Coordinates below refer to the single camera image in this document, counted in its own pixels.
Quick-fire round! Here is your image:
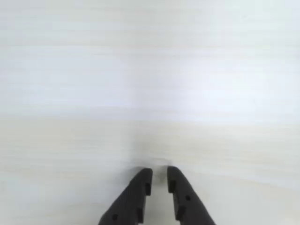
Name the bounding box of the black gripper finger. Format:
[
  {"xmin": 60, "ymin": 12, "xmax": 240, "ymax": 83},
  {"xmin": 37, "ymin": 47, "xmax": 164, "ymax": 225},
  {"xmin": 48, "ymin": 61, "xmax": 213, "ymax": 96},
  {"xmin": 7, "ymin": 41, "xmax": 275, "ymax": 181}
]
[
  {"xmin": 167, "ymin": 166, "xmax": 217, "ymax": 225},
  {"xmin": 97, "ymin": 168, "xmax": 153, "ymax": 225}
]

